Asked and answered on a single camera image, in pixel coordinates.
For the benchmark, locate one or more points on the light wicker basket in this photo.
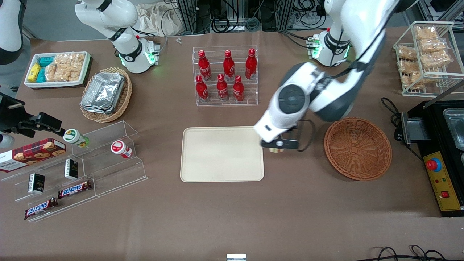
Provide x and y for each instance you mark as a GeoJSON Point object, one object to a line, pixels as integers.
{"type": "Point", "coordinates": [123, 101]}

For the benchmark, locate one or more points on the small black box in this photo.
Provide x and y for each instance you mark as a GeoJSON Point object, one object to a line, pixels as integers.
{"type": "Point", "coordinates": [71, 169]}
{"type": "Point", "coordinates": [36, 183]}

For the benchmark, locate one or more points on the white cloth bag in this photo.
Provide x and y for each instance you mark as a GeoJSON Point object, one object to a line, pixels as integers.
{"type": "Point", "coordinates": [159, 21]}

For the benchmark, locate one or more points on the red emergency stop button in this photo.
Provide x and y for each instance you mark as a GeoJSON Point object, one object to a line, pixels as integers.
{"type": "Point", "coordinates": [434, 165]}

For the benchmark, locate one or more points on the clear acrylic stepped display stand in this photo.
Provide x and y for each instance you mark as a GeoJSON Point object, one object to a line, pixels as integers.
{"type": "Point", "coordinates": [108, 170]}

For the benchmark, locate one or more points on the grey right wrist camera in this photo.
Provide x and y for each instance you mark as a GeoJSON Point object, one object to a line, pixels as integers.
{"type": "Point", "coordinates": [5, 141]}

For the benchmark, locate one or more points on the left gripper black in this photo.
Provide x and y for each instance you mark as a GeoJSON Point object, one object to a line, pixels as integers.
{"type": "Point", "coordinates": [291, 128]}

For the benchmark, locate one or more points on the teal snack packet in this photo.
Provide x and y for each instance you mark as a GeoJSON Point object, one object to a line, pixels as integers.
{"type": "Point", "coordinates": [46, 61]}
{"type": "Point", "coordinates": [41, 75]}

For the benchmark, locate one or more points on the metal pan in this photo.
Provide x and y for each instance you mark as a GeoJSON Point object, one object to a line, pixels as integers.
{"type": "Point", "coordinates": [456, 123]}

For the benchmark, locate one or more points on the aluminium frame rack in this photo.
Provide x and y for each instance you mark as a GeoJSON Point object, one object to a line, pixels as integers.
{"type": "Point", "coordinates": [186, 16]}

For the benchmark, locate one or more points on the red cola bottle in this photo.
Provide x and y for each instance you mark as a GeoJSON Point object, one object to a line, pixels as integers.
{"type": "Point", "coordinates": [228, 67]}
{"type": "Point", "coordinates": [222, 88]}
{"type": "Point", "coordinates": [238, 90]}
{"type": "Point", "coordinates": [251, 65]}
{"type": "Point", "coordinates": [201, 90]}
{"type": "Point", "coordinates": [204, 67]}

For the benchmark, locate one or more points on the clear acrylic bottle rack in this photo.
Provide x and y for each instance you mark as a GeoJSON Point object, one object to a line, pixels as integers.
{"type": "Point", "coordinates": [224, 103]}

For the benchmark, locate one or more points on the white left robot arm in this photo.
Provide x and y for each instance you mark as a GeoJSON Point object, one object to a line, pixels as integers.
{"type": "Point", "coordinates": [290, 98]}

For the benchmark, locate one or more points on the cream plastic tray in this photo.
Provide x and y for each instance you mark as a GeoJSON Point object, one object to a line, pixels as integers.
{"type": "Point", "coordinates": [221, 154]}

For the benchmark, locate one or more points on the red tartan cookie box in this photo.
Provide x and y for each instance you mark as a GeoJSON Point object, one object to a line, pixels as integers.
{"type": "Point", "coordinates": [32, 154]}

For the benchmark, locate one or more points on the aluminium foil container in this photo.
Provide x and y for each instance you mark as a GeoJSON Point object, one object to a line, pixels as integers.
{"type": "Point", "coordinates": [103, 92]}

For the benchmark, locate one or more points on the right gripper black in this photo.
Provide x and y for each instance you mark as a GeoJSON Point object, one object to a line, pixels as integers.
{"type": "Point", "coordinates": [11, 117]}

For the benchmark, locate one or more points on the triangle sandwich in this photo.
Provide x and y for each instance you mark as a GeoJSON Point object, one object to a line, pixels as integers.
{"type": "Point", "coordinates": [278, 150]}

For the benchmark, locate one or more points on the brown round wicker basket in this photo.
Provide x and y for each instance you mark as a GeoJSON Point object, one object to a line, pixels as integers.
{"type": "Point", "coordinates": [357, 148]}

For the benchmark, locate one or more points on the red lid cup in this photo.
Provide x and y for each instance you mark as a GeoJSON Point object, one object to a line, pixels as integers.
{"type": "Point", "coordinates": [121, 148]}

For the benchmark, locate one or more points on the green sunflower lid cup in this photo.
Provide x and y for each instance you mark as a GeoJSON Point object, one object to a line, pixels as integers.
{"type": "Point", "coordinates": [74, 137]}

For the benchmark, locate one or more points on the Snickers chocolate bar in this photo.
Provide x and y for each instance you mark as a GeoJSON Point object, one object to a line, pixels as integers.
{"type": "Point", "coordinates": [40, 208]}
{"type": "Point", "coordinates": [75, 189]}

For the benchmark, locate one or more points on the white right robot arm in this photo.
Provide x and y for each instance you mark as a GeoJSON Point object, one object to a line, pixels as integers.
{"type": "Point", "coordinates": [127, 54]}

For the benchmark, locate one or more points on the black cooking machine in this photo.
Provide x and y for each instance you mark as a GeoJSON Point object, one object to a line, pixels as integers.
{"type": "Point", "coordinates": [431, 127]}

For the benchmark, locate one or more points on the rice cracker packet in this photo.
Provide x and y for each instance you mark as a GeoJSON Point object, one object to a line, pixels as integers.
{"type": "Point", "coordinates": [63, 74]}
{"type": "Point", "coordinates": [433, 45]}
{"type": "Point", "coordinates": [407, 67]}
{"type": "Point", "coordinates": [426, 32]}
{"type": "Point", "coordinates": [79, 58]}
{"type": "Point", "coordinates": [406, 52]}
{"type": "Point", "coordinates": [63, 59]}
{"type": "Point", "coordinates": [75, 74]}
{"type": "Point", "coordinates": [50, 72]}
{"type": "Point", "coordinates": [436, 59]}
{"type": "Point", "coordinates": [417, 79]}

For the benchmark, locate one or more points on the yellow snack packet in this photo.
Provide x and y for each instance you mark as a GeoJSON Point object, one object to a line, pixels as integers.
{"type": "Point", "coordinates": [34, 72]}

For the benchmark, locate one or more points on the white plastic snack bin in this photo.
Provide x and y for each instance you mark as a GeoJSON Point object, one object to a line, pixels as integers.
{"type": "Point", "coordinates": [54, 84]}

